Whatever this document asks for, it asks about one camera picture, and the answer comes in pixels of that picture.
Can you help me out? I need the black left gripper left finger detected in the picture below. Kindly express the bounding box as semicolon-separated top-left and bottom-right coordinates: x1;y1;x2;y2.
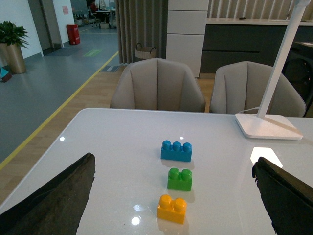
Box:
0;153;95;235

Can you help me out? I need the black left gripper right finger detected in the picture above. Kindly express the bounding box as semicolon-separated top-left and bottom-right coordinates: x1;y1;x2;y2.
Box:
252;157;313;235

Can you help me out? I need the yellow two-stud block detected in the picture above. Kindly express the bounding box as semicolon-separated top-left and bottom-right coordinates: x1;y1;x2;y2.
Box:
157;194;187;224

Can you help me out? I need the green two-stud block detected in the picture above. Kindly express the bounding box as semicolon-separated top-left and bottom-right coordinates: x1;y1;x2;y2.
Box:
167;167;192;191

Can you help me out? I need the blue three-stud block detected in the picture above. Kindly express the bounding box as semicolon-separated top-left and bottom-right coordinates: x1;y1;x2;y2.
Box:
160;140;192;162

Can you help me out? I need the white desk lamp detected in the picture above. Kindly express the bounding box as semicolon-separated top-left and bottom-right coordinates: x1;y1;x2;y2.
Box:
235;0;311;140

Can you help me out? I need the beige right chair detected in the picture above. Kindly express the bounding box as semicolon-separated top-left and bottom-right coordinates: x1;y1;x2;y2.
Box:
209;61;306;117

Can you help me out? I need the beige chair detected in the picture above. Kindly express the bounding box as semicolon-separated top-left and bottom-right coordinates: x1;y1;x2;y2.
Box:
110;58;206;112
209;61;306;117

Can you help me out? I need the beige left chair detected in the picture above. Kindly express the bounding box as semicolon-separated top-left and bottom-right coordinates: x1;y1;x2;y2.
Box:
110;58;206;112

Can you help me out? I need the dark counter cabinet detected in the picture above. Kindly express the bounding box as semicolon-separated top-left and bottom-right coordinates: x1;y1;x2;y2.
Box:
199;17;313;74

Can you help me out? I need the potted green plant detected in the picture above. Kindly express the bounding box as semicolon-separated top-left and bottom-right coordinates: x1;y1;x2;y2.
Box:
0;21;28;74

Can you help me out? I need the red bin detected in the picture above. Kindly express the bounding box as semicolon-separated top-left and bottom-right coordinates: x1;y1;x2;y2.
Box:
67;23;80;45

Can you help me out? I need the white drawer cabinet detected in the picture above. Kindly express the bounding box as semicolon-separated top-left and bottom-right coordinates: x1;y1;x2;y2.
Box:
166;0;209;78

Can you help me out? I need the woven basket with handles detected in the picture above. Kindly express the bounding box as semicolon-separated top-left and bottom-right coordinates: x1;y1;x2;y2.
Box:
134;43;157;59

